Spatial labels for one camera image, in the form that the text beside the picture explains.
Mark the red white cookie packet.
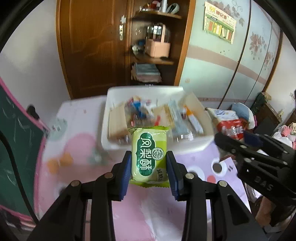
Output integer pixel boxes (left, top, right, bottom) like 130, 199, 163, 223
205, 108, 248, 141

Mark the orange white long packet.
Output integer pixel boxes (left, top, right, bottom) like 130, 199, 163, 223
184, 105, 204, 135

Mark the green pineapple cake packet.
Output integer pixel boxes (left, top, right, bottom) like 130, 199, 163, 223
129, 126, 170, 188

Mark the long beige wafer packet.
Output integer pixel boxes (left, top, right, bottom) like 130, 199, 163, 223
108, 103, 129, 140

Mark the blue foil snack packet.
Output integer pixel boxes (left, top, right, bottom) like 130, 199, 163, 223
132, 101, 143, 118

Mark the white plastic storage bin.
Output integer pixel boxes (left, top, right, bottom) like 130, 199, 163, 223
101, 86, 214, 158

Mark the pink cartoon tablecloth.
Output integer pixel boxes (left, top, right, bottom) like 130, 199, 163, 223
34, 94, 253, 241

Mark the folded towels stack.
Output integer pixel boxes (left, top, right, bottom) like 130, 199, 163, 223
131, 63, 162, 83

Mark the pink storage basket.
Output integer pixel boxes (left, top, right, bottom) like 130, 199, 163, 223
145, 23, 171, 58

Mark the wooden corner shelf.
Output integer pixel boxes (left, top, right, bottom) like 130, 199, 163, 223
127, 1, 196, 86

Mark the white cylinder on shelf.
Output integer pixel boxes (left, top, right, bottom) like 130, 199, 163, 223
160, 0, 168, 13

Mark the brown wooden door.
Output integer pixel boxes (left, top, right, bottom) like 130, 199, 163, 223
56, 1, 129, 99

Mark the green chalkboard pink frame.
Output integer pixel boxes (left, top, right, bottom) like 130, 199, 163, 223
1, 81, 47, 222

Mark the wall calendar poster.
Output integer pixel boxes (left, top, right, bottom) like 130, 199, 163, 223
203, 1, 236, 44

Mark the silver door handle lock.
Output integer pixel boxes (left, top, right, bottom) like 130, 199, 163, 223
119, 15, 126, 41

